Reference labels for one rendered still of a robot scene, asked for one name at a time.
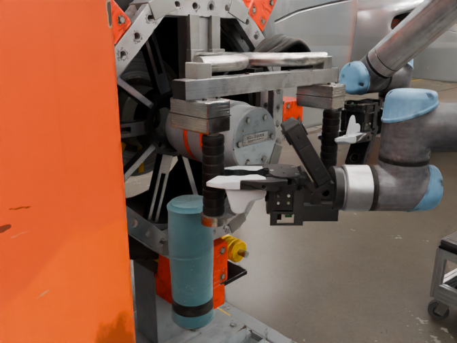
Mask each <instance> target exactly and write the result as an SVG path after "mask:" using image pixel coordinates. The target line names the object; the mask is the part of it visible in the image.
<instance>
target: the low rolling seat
mask: <svg viewBox="0 0 457 343"><path fill-rule="evenodd" d="M440 244H441V245H439V247H438V248H437V251H436V256H435V264H434V269H433V277H432V282H431V288H430V297H434V299H435V300H432V301H431V302H430V303H429V304H428V313H429V314H430V315H431V316H432V317H433V318H434V319H439V320H441V319H445V318H447V317H448V316H449V313H450V309H449V307H452V308H454V309H457V268H456V269H454V270H453V271H451V272H449V273H447V274H446V275H445V267H446V263H447V260H449V261H452V262H454V263H457V232H455V233H452V234H450V235H448V236H446V237H444V238H442V239H441V241H440Z"/></svg>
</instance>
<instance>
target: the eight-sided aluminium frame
mask: <svg viewBox="0 0 457 343"><path fill-rule="evenodd" d="M248 12H249V8H247V7H246V6H245V4H244V2H243V1H242V0H134V1H133V2H132V3H130V4H129V7H128V9H127V10H126V11H125V14H126V15H127V16H128V17H129V19H130V20H131V22H132V24H131V26H130V27H129V28H128V29H127V30H126V32H125V33H124V35H123V36H122V37H121V38H120V40H119V41H118V43H117V44H116V45H115V46H114V51H115V60H116V79H117V80H118V78H119V77H120V76H121V75H122V73H123V71H124V70H125V69H126V68H127V66H128V65H129V63H130V62H131V61H132V60H133V58H134V57H135V55H136V54H137V53H138V52H139V50H140V49H141V47H142V46H143V45H144V44H145V42H146V41H147V39H148V38H149V36H151V34H152V33H153V31H154V30H155V28H156V27H157V26H158V24H159V23H160V22H161V20H162V19H163V18H164V17H171V18H179V17H181V16H183V17H187V16H188V14H198V15H199V17H208V18H209V17H210V15H215V16H220V24H221V25H222V27H223V28H224V30H225V31H226V33H227V34H228V36H229V37H230V39H231V40H232V42H233V43H234V45H235V46H236V48H237V49H238V51H239V52H253V51H254V50H255V49H256V47H257V45H259V43H260V42H261V41H262V40H263V39H264V36H263V34H262V33H261V31H260V29H259V28H258V26H257V24H256V23H255V22H254V20H253V19H252V18H251V17H250V15H249V14H248ZM259 68H263V72H268V71H281V67H266V66H261V67H259ZM283 94H284V89H277V90H272V91H261V92H256V107H261V108H264V109H266V110H267V111H268V112H269V113H270V115H271V116H272V119H273V122H274V124H275V144H274V147H273V151H272V153H271V156H270V157H269V159H268V161H267V162H266V163H265V164H271V165H274V164H278V161H279V159H280V157H281V151H282V147H283V146H282V132H281V130H282V128H281V126H280V125H281V123H282V114H283ZM255 201H256V200H252V201H251V202H250V203H249V204H248V206H247V208H246V210H245V211H244V212H243V213H241V214H236V213H234V212H232V210H231V207H230V204H229V200H228V197H227V196H226V199H225V200H224V210H225V211H226V212H227V224H225V225H223V226H221V227H213V230H214V240H215V239H218V238H220V237H222V236H224V235H226V234H229V233H234V232H235V231H236V230H238V229H240V228H241V226H242V224H243V223H244V222H245V221H246V217H247V215H248V214H249V212H250V210H251V209H252V206H253V205H254V203H255ZM126 219H127V228H128V234H129V235H130V236H131V237H133V238H135V239H136V240H138V241H139V242H141V243H142V244H144V246H145V247H147V248H149V249H150V250H153V251H154V252H156V253H158V254H160V255H162V256H164V257H166V258H167V259H169V249H168V229H166V230H163V231H161V230H160V229H158V228H157V227H155V226H154V225H153V224H151V223H150V222H148V221H147V220H146V219H144V218H143V217H142V216H140V215H139V214H138V213H136V212H135V211H133V210H132V209H130V208H129V207H128V206H126Z"/></svg>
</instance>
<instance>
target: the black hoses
mask: <svg viewBox="0 0 457 343"><path fill-rule="evenodd" d="M253 52H273V53H291V52H311V50H310V48H309V46H308V45H307V44H306V43H305V42H304V41H303V40H302V39H299V38H294V37H289V36H287V35H284V34H281V33H277V34H275V35H273V36H272V37H266V38H264V39H263V40H262V41H261V42H260V43H259V45H257V47H256V49H255V50H254V51H253ZM259 67H261V66H247V67H246V68H245V69H243V70H239V71H235V74H244V73H259V72H263V68H259ZM310 68H313V65H309V66H296V67H281V71H285V70H288V69H291V70H293V69H310ZM211 76H219V72H216V73H211Z"/></svg>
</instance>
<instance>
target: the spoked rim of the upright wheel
mask: <svg viewBox="0 0 457 343"><path fill-rule="evenodd" d="M155 31H157V32H158V33H160V34H161V35H162V36H163V37H164V38H165V39H166V40H167V41H168V42H169V43H170V44H171V45H172V46H173V47H174V48H175V50H176V51H177V53H178V41H177V18H171V17H164V18H163V19H162V20H161V22H160V23H159V24H158V26H157V27H156V28H155ZM220 49H225V52H239V51H238V49H237V48H236V46H235V45H234V43H233V42H232V40H231V39H230V37H229V36H228V34H227V33H226V32H225V31H224V30H223V29H222V28H221V27H220ZM141 50H142V53H143V57H144V59H145V62H146V66H147V69H148V73H149V75H150V79H151V82H152V86H153V89H152V90H150V91H148V92H147V93H146V94H145V95H143V94H141V93H140V92H139V91H138V90H136V89H135V88H133V87H132V86H131V85H130V84H129V83H127V82H126V81H124V80H123V79H122V78H121V77H119V78H118V80H117V88H118V89H119V90H121V91H122V92H123V93H124V94H126V95H128V96H129V97H130V98H131V99H133V100H134V101H136V102H137V103H138V104H137V107H136V109H135V114H134V119H133V120H127V121H121V122H120V128H121V129H125V128H126V131H121V132H120V134H121V139H124V138H129V137H136V138H137V140H138V141H139V143H140V144H141V145H142V146H143V147H142V148H141V149H140V150H139V151H138V152H137V154H136V155H135V156H134V157H133V158H132V159H131V160H130V161H129V162H128V163H127V164H126V165H125V166H124V167H123V172H124V182H126V181H127V179H128V178H129V177H130V176H131V175H132V174H133V173H134V172H135V170H136V169H137V168H138V167H139V166H140V165H141V164H142V163H143V162H144V161H145V160H146V159H147V158H148V157H149V156H150V154H151V153H152V152H153V153H156V154H157V156H156V160H155V164H154V170H153V173H152V179H151V182H150V188H149V189H148V190H147V191H145V192H143V193H140V194H138V195H136V196H133V197H128V198H125V200H126V206H128V207H129V208H130V209H132V210H133V211H135V212H136V213H138V214H139V215H140V216H142V217H143V218H144V219H146V220H147V221H148V222H150V223H151V224H153V225H154V226H155V227H157V228H158V229H160V230H166V229H168V211H167V204H168V203H169V202H170V201H171V200H172V199H173V198H175V197H178V196H181V195H201V196H203V187H202V181H203V179H202V172H203V170H202V162H199V161H195V160H192V159H188V158H186V157H183V156H182V155H181V154H180V153H179V152H178V151H177V150H176V149H175V148H173V146H172V145H171V144H170V143H169V141H168V139H167V135H166V133H164V134H159V133H158V132H156V130H155V128H154V124H153V120H154V115H155V113H156V112H157V111H158V110H159V109H161V108H167V109H168V110H169V111H170V110H171V106H170V98H171V97H172V96H173V89H172V88H171V87H170V84H169V80H168V77H167V72H166V70H165V66H164V63H163V58H162V56H161V53H160V48H159V46H158V42H157V38H156V34H155V32H154V31H153V33H152V34H151V36H149V38H148V39H147V41H146V42H145V44H144V45H143V46H142V47H141ZM221 98H223V99H230V100H235V101H243V102H246V103H248V104H250V105H251V106H253V96H252V93H245V94H239V95H229V96H223V97H221ZM157 142H159V145H157ZM173 157H177V159H178V161H177V163H176V164H175V165H174V167H173V168H172V170H171V171H169V170H170V167H171V162H172V158H173Z"/></svg>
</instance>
